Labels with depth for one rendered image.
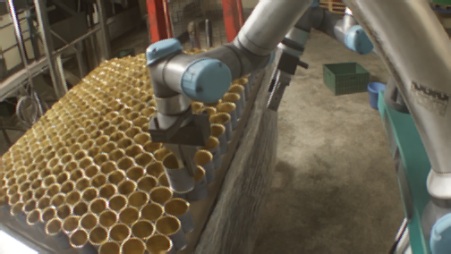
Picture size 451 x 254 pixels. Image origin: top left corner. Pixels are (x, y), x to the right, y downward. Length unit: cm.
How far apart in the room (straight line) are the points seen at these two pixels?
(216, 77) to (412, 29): 38
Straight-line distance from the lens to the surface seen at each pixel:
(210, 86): 54
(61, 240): 94
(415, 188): 64
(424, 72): 28
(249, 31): 58
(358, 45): 71
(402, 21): 27
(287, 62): 78
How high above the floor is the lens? 173
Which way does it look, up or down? 31 degrees down
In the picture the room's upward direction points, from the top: 8 degrees counter-clockwise
